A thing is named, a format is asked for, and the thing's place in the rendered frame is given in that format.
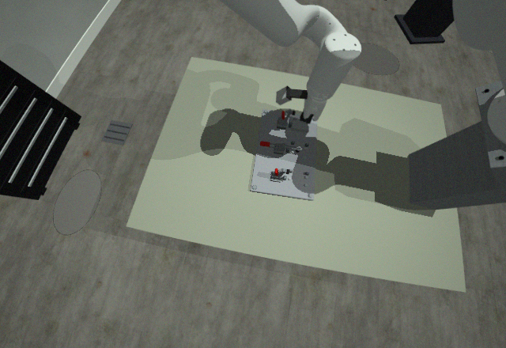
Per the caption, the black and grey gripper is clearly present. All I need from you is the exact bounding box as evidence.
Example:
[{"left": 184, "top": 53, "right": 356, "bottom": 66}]
[{"left": 300, "top": 93, "right": 327, "bottom": 124}]

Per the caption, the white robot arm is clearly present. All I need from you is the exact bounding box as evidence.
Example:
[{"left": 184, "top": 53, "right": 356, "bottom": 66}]
[{"left": 220, "top": 0, "right": 506, "bottom": 144}]

